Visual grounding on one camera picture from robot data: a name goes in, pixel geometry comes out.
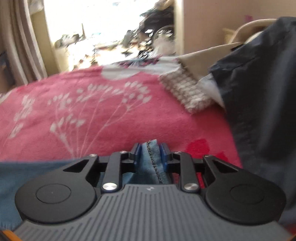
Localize blue denim jeans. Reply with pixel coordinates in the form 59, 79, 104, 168
1, 140, 171, 230

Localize pink floral bed blanket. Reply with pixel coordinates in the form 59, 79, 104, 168
1, 57, 240, 166

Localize beige knitted garment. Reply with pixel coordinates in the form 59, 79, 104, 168
159, 42, 241, 113

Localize dark navy garment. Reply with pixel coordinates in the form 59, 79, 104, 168
209, 16, 295, 225

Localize bicycle by window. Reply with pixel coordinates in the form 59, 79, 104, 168
135, 4, 176, 59

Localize beige curtain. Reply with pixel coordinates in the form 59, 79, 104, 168
1, 1, 48, 85

